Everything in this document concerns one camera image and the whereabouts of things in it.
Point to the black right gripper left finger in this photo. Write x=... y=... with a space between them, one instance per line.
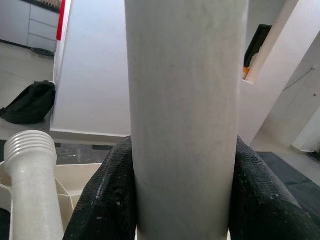
x=107 y=200

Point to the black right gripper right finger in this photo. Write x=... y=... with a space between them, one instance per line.
x=262 y=207

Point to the white plastic table leg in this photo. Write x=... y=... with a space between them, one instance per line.
x=185 y=100
x=35 y=195

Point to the cream plastic table top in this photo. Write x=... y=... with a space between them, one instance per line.
x=75 y=180

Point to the black table cloth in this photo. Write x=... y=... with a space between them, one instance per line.
x=287 y=170

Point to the black backpack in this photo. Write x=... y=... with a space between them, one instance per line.
x=30 y=105

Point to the orange object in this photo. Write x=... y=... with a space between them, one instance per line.
x=247 y=71

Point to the dark round floor object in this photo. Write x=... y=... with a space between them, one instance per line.
x=43 y=52

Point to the red vertical strip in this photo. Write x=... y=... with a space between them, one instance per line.
x=61 y=22

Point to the grey drawer cabinet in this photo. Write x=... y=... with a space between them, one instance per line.
x=40 y=25

